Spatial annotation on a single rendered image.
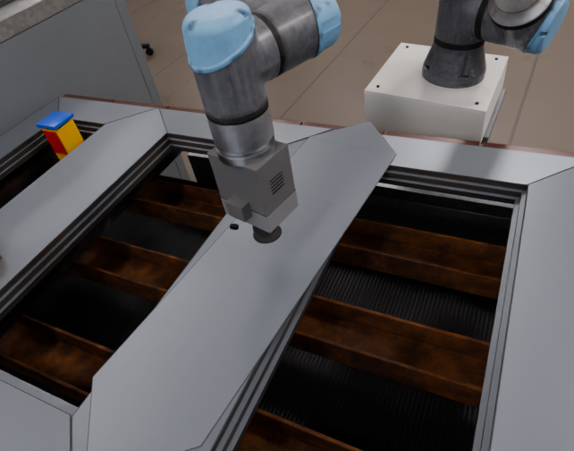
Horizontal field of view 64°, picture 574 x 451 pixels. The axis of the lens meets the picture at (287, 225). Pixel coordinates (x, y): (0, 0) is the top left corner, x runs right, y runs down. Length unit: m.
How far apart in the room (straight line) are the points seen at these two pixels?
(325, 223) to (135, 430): 0.39
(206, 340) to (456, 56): 0.87
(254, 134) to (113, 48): 1.08
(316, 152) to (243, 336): 0.40
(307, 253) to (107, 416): 0.33
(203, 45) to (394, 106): 0.76
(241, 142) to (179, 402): 0.31
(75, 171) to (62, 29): 0.53
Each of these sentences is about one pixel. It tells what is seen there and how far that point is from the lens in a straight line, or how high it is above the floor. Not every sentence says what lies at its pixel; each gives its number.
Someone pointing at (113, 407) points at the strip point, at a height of 0.85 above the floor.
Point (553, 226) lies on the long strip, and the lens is 0.75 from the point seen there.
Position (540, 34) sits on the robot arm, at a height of 0.93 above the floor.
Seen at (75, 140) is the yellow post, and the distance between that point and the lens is 1.19.
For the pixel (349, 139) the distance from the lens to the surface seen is 0.90.
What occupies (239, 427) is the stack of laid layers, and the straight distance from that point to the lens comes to 0.58.
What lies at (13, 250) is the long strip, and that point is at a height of 0.85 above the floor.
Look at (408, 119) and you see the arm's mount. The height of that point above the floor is 0.72.
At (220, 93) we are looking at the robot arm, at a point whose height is 1.12.
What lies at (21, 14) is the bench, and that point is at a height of 1.04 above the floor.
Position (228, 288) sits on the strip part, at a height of 0.85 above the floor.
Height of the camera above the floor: 1.34
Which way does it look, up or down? 43 degrees down
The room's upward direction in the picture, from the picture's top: 11 degrees counter-clockwise
